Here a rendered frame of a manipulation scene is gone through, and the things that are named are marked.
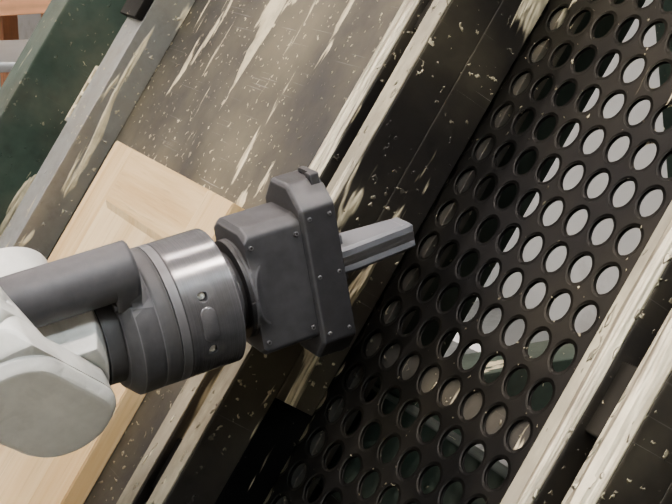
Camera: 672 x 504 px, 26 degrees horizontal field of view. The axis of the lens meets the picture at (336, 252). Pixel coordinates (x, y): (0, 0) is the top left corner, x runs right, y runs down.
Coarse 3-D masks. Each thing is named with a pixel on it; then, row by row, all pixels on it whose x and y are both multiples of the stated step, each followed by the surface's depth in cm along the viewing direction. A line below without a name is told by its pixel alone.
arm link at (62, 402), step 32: (0, 288) 80; (0, 320) 78; (0, 352) 78; (32, 352) 79; (64, 352) 82; (0, 384) 78; (32, 384) 80; (64, 384) 81; (96, 384) 83; (0, 416) 80; (32, 416) 82; (64, 416) 83; (96, 416) 85; (32, 448) 84; (64, 448) 86
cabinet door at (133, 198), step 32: (128, 160) 144; (96, 192) 147; (128, 192) 141; (160, 192) 135; (192, 192) 129; (96, 224) 144; (128, 224) 138; (160, 224) 132; (192, 224) 126; (64, 256) 146; (128, 416) 123; (0, 448) 137; (96, 448) 122; (0, 480) 134; (32, 480) 129; (64, 480) 123; (96, 480) 123
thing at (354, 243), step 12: (360, 228) 97; (372, 228) 96; (384, 228) 96; (396, 228) 96; (408, 228) 96; (348, 240) 95; (360, 240) 94; (372, 240) 94; (384, 240) 95; (396, 240) 96; (348, 252) 94; (360, 252) 94
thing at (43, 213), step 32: (160, 0) 153; (192, 0) 155; (128, 32) 155; (160, 32) 154; (128, 64) 153; (96, 96) 153; (128, 96) 154; (64, 128) 156; (96, 128) 153; (64, 160) 153; (96, 160) 154; (32, 192) 155; (64, 192) 153; (32, 224) 153; (64, 224) 154
